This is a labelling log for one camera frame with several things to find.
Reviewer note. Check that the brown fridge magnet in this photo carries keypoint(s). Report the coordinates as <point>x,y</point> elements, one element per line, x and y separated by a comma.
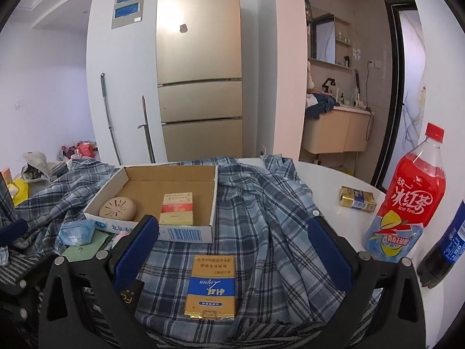
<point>183,28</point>

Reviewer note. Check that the bathroom mirror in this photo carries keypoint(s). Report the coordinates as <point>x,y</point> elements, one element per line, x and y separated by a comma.
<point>323,36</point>

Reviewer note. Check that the blue and gold packet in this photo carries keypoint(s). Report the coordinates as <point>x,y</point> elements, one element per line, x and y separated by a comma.
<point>212,287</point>

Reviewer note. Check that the blue clothing on vanity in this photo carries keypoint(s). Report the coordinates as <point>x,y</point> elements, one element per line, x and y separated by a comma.
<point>321,104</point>

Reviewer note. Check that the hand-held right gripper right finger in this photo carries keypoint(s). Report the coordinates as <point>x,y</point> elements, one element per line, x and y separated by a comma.
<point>330,256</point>

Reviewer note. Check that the black door frame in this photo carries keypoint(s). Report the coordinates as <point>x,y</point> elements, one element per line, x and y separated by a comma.
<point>390,98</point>

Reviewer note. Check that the red iced tea bottle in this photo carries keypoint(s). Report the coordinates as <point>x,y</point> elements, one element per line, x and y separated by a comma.
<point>410,189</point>

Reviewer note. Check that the grey white bag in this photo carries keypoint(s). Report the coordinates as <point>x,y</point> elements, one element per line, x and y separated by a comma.
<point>38,163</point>

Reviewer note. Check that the blue tissue pack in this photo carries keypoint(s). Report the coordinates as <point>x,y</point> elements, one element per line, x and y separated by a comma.
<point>77,232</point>

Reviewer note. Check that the small pink white object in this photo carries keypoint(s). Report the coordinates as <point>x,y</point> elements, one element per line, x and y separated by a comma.
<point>118,238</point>

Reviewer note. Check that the cardboard box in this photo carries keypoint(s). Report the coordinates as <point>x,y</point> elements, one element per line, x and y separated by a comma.
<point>170,180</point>

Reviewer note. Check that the small gold blue packet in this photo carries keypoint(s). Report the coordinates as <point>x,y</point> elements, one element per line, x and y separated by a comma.
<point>358,198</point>

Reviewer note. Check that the black faucet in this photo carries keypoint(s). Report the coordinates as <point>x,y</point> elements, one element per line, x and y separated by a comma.
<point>328,84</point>

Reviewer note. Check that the beige round perforated disc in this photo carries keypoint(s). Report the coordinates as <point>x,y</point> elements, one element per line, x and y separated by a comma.
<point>118,209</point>

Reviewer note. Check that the red and cream packet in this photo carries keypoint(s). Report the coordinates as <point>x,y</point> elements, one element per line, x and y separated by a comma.
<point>176,209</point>

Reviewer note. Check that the gold refrigerator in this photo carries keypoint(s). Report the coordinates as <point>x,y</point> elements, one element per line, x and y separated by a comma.
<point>199,61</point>

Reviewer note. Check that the dark cola bottle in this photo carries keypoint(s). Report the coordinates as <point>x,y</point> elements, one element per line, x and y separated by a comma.
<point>445,251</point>

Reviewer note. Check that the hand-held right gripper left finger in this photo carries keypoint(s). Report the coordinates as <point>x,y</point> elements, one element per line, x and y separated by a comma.
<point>136,252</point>

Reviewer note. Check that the orange box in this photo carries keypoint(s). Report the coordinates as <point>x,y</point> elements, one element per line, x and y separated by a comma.
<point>4,175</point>

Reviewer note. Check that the blue plaid shirt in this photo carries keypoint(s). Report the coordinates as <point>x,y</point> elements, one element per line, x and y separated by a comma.
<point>272,207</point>

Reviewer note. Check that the beige bathroom vanity cabinet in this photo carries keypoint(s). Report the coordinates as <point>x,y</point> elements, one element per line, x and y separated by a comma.
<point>338,131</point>

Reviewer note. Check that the green envelope pouch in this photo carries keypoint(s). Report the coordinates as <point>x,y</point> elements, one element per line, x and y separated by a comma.
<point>85,251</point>

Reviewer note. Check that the red plastic bags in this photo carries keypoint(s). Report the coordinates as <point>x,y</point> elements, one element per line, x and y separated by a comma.
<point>81,149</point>

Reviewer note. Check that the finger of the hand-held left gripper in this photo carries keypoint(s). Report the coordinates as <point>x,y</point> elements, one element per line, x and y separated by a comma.
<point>16,294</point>
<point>12,232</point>

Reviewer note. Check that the black book-like box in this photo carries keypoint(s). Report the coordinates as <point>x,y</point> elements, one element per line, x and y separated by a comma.
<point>131,296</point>

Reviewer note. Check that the yellow package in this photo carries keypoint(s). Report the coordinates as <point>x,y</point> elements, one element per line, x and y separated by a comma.
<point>18,192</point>

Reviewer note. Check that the grey wall panel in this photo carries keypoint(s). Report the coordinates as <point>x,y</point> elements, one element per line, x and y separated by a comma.
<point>128,5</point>

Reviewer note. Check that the white wall socket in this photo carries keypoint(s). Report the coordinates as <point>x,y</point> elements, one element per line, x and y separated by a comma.
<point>375,63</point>

